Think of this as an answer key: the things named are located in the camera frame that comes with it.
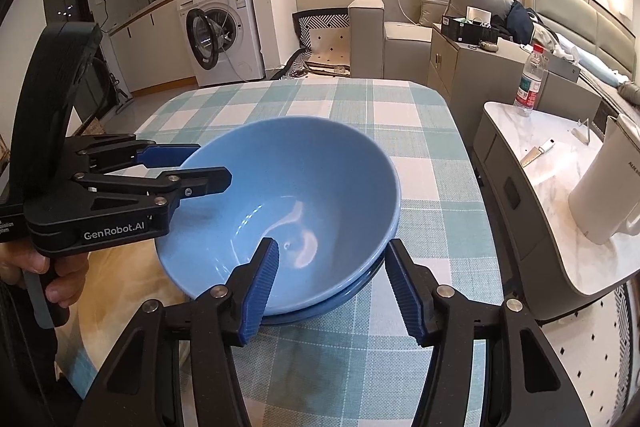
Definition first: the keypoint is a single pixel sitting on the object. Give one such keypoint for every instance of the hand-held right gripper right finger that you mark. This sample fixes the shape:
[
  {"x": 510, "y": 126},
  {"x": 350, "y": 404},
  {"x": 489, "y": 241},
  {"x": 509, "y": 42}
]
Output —
[{"x": 407, "y": 297}]

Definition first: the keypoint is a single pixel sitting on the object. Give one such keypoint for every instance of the grey sofa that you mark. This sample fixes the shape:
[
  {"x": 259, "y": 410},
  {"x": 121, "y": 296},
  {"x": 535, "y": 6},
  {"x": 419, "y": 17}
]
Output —
[{"x": 395, "y": 52}]

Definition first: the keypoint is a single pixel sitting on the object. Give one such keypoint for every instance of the white electric kettle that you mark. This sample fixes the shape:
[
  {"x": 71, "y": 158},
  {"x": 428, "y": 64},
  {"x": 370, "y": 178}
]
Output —
[{"x": 610, "y": 187}]

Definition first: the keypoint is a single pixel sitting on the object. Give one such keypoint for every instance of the dark navy garment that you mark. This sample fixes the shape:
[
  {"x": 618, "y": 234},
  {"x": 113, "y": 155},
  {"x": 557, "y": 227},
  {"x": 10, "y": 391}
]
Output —
[{"x": 517, "y": 19}]

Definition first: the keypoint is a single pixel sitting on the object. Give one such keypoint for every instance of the grey nightstand cabinet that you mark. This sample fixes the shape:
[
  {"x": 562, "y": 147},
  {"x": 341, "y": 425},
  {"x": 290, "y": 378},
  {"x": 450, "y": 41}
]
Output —
[{"x": 465, "y": 72}]

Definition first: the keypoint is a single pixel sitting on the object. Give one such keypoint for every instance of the clear plastic water bottle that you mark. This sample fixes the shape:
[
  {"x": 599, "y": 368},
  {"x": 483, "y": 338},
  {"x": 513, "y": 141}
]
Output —
[{"x": 529, "y": 82}]

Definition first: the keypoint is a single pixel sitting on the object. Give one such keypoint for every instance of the clear acrylic stand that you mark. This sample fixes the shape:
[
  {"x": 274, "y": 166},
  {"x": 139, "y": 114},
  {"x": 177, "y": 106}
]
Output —
[{"x": 582, "y": 132}]

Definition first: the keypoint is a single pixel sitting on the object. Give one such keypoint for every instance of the blue white checked tablecloth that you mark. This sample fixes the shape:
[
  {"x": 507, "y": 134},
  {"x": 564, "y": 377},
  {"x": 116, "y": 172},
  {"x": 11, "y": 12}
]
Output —
[{"x": 400, "y": 132}]

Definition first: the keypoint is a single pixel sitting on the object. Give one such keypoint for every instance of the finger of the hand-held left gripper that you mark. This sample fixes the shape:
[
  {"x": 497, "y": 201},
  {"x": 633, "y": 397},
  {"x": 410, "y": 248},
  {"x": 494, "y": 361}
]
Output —
[
  {"x": 165, "y": 155},
  {"x": 210, "y": 182}
]

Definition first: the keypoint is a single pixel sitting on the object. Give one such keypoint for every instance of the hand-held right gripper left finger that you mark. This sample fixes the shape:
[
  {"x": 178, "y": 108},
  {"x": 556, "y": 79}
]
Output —
[{"x": 260, "y": 292}]

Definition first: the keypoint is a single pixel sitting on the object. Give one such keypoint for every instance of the white washing machine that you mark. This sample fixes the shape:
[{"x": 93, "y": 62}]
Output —
[{"x": 235, "y": 37}]

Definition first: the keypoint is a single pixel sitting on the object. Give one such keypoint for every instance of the white marble side table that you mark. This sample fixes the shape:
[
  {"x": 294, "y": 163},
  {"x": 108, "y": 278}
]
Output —
[{"x": 540, "y": 207}]

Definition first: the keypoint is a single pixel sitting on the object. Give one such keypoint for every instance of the person's left forearm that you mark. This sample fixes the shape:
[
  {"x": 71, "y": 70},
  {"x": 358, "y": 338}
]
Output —
[{"x": 35, "y": 367}]

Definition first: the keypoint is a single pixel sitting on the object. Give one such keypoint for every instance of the black storage tray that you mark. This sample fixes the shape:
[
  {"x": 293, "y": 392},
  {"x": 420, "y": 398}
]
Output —
[{"x": 465, "y": 32}]

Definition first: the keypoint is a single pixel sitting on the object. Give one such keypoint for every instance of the white kitchen counter cabinet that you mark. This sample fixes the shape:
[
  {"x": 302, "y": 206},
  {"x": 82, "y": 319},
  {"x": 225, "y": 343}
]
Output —
[{"x": 145, "y": 52}]

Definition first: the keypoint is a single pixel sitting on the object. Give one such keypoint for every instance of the person's left hand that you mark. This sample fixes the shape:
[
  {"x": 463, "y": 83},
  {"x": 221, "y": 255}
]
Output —
[{"x": 70, "y": 282}]

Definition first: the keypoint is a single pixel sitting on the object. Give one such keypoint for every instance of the beige round plate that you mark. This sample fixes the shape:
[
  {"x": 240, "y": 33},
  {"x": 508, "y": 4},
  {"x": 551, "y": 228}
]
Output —
[{"x": 125, "y": 282}]

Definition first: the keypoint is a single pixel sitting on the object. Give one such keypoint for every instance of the light blue pillow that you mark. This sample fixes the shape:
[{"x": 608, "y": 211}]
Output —
[{"x": 600, "y": 67}]

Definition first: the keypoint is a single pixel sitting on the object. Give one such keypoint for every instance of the blue bowl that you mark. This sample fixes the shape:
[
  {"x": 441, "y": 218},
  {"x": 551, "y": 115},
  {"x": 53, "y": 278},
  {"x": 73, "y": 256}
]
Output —
[
  {"x": 350, "y": 303},
  {"x": 300, "y": 187},
  {"x": 380, "y": 267}
]

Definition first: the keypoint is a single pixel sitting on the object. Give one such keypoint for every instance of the small grey box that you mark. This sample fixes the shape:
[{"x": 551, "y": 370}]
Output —
[{"x": 565, "y": 67}]

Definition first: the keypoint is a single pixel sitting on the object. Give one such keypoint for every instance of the grey upholstered bed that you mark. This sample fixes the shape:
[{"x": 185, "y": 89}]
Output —
[{"x": 600, "y": 22}]

